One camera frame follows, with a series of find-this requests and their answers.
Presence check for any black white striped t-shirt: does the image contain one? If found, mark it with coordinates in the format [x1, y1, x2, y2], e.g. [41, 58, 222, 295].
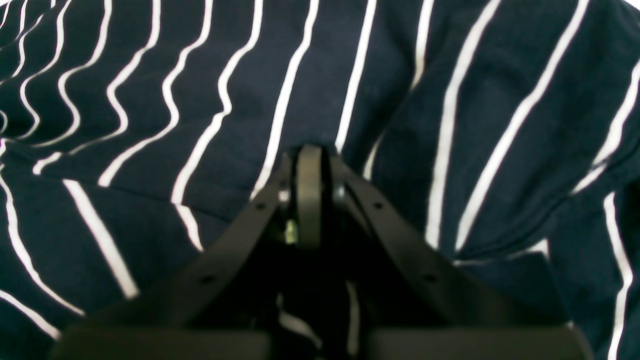
[1, 0, 639, 360]

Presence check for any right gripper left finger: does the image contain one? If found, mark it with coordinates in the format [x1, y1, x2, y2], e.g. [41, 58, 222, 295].
[50, 145, 323, 360]

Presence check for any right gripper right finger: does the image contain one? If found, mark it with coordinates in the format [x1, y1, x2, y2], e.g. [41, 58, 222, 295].
[327, 153, 594, 360]

